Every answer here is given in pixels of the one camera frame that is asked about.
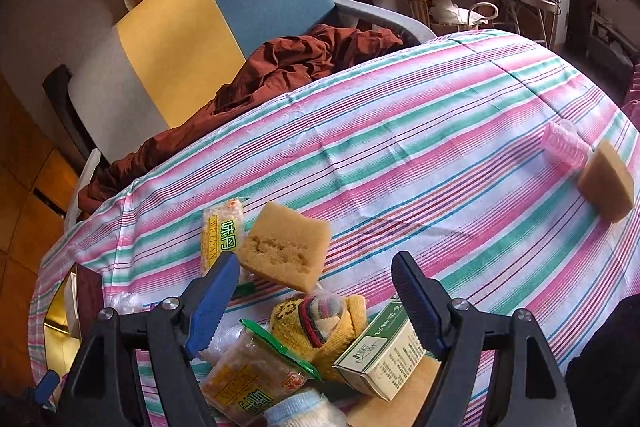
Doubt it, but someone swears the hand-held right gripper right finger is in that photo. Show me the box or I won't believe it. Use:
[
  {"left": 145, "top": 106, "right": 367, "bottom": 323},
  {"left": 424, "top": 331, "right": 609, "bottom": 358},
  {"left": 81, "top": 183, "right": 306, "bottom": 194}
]
[{"left": 391, "top": 251, "right": 581, "bottom": 427}]

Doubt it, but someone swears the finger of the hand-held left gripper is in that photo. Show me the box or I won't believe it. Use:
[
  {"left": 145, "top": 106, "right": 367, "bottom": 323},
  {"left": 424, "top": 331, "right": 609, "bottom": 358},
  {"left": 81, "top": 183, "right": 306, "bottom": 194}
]
[{"left": 35, "top": 369, "right": 61, "bottom": 405}]

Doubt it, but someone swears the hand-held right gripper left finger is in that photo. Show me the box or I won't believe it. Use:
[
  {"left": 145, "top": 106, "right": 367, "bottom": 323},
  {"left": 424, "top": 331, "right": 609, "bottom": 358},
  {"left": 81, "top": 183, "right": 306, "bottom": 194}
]
[{"left": 57, "top": 252, "right": 241, "bottom": 427}]

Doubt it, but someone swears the yellow sock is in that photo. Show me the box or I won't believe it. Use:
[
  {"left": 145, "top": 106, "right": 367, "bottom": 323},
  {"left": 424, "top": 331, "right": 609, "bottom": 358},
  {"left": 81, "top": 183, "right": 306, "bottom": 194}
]
[{"left": 270, "top": 292, "right": 368, "bottom": 380}]

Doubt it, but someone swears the dark red gift box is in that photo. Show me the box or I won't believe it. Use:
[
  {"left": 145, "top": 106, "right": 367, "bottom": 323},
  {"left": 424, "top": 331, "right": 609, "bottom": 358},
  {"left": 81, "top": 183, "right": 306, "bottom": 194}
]
[{"left": 42, "top": 264, "right": 108, "bottom": 343}]

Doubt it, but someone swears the green and white carton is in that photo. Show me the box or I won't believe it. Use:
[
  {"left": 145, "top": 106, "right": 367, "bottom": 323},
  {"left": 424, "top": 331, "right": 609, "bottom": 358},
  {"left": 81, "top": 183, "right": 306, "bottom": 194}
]
[{"left": 332, "top": 299, "right": 443, "bottom": 403}]

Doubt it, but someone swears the yellow label snack packet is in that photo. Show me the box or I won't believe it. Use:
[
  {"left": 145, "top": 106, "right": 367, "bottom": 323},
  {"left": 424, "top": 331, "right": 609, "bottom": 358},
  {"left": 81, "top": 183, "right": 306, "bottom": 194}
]
[{"left": 201, "top": 198, "right": 249, "bottom": 278}]

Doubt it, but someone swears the orange snack packet green edge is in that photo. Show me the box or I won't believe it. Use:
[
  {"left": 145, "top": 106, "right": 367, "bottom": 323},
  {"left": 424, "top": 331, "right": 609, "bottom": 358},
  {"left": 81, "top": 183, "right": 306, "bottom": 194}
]
[{"left": 200, "top": 318, "right": 323, "bottom": 425}]

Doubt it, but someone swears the thick square tan sponge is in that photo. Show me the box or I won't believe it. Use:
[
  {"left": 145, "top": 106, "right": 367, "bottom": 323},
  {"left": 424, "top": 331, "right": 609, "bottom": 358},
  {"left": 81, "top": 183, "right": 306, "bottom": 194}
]
[{"left": 235, "top": 201, "right": 332, "bottom": 294}]

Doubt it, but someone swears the blue and white sock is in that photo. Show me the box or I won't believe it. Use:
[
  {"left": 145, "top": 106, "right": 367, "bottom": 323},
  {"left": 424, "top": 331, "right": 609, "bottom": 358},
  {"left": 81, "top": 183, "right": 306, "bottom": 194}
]
[{"left": 264, "top": 389, "right": 348, "bottom": 427}]

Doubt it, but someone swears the pink green striped bedsheet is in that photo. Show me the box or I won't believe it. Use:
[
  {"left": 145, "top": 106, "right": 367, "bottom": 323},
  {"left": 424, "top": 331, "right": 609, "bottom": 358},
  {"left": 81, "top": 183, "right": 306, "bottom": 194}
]
[{"left": 30, "top": 29, "right": 640, "bottom": 427}]

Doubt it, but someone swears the wooden cabinet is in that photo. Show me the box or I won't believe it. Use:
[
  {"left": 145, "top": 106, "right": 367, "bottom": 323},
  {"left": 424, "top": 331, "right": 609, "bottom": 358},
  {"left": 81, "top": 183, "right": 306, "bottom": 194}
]
[{"left": 0, "top": 74, "right": 86, "bottom": 388}]

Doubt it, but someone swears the dark cloth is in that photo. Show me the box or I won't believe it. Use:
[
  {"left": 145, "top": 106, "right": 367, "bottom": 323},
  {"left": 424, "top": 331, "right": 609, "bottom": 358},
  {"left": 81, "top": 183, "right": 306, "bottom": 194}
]
[{"left": 565, "top": 292, "right": 640, "bottom": 427}]

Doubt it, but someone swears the pink hair roller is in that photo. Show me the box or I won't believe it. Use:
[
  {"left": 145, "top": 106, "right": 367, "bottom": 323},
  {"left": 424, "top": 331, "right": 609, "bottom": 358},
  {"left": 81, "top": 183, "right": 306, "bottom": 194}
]
[{"left": 542, "top": 119, "right": 592, "bottom": 168}]

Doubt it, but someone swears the wedge-shaped tan sponge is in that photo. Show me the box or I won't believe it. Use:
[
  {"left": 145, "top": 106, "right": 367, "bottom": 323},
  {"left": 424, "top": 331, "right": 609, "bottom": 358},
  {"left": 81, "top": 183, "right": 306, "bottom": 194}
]
[{"left": 577, "top": 139, "right": 636, "bottom": 224}]

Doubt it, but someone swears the red-brown blanket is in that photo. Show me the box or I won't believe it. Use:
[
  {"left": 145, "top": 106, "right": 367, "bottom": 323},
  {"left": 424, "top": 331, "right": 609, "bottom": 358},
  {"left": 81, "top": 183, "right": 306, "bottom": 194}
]
[{"left": 77, "top": 24, "right": 406, "bottom": 215}]

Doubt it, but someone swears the white plastic bag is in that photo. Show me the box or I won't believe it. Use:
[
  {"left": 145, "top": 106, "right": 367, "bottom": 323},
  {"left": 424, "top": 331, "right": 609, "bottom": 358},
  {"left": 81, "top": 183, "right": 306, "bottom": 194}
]
[{"left": 430, "top": 2, "right": 496, "bottom": 28}]

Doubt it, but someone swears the white cable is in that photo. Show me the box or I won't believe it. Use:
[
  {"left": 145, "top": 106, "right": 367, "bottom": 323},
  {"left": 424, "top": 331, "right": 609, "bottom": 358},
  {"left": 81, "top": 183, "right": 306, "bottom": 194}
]
[{"left": 467, "top": 1, "right": 501, "bottom": 26}]

